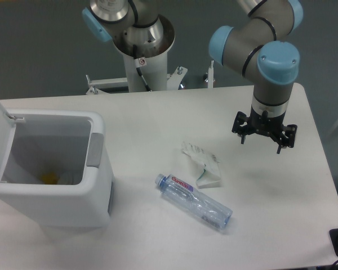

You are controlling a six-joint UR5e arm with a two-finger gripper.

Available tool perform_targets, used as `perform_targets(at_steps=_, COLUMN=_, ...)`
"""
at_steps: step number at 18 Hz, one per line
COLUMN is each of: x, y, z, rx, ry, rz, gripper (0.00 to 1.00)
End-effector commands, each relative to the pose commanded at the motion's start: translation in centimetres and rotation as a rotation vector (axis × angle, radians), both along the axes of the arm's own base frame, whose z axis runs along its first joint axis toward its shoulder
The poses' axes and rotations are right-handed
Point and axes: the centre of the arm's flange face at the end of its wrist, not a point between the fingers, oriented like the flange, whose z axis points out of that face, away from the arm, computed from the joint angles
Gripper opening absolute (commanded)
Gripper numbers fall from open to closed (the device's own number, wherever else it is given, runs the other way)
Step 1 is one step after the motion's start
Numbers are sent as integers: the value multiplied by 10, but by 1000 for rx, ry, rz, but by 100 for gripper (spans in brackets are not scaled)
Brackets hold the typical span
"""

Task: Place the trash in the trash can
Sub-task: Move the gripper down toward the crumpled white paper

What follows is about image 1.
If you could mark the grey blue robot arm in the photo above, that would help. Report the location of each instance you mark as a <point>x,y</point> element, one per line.
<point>257,52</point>

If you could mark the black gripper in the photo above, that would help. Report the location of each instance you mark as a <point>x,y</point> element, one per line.
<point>265,125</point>

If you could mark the white paper carton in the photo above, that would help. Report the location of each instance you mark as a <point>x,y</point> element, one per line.
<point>205,164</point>

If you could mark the white trash can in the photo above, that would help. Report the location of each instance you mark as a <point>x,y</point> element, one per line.
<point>70,144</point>

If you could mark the clear plastic water bottle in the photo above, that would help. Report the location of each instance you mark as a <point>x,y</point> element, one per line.
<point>197,203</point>

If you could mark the yellow trash in bin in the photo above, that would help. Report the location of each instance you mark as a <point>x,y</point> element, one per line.
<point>50,178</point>

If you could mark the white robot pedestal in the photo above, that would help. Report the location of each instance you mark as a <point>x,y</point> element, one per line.
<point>144,52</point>

